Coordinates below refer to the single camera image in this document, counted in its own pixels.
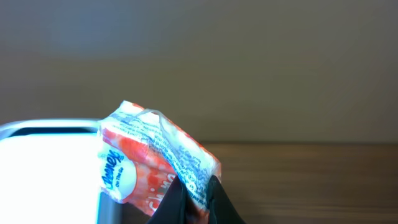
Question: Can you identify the white barcode scanner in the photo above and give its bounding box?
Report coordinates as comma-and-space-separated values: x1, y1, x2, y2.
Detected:
1, 119, 121, 224

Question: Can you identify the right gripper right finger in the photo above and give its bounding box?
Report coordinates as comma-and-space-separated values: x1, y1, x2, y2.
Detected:
206, 175, 246, 224

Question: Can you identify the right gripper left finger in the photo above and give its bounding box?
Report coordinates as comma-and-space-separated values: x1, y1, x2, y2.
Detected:
146, 177, 187, 224

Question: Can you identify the pink white tissue pack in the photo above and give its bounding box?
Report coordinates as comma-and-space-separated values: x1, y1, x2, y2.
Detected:
98, 101, 221, 223

